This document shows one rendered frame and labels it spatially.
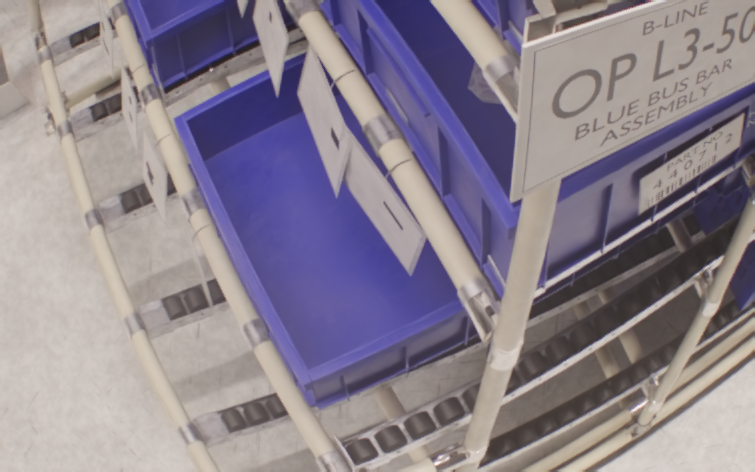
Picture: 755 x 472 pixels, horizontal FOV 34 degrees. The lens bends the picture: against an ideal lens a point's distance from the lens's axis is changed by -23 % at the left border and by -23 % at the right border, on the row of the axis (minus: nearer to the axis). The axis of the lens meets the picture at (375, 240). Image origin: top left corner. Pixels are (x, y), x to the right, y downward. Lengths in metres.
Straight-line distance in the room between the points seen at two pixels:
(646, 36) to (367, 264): 0.89
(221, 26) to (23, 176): 1.00
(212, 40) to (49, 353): 0.90
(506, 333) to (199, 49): 0.71
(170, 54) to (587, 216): 0.72
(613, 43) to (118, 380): 1.73
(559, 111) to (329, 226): 0.85
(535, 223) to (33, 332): 1.60
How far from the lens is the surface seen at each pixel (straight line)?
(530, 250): 1.17
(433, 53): 1.50
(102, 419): 2.50
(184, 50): 1.86
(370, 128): 1.47
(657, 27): 0.94
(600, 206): 1.32
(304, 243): 1.77
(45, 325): 2.59
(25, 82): 2.88
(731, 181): 1.83
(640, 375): 2.16
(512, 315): 1.29
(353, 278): 1.75
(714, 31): 1.01
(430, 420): 1.70
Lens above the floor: 2.33
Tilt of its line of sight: 64 degrees down
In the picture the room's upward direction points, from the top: 1 degrees clockwise
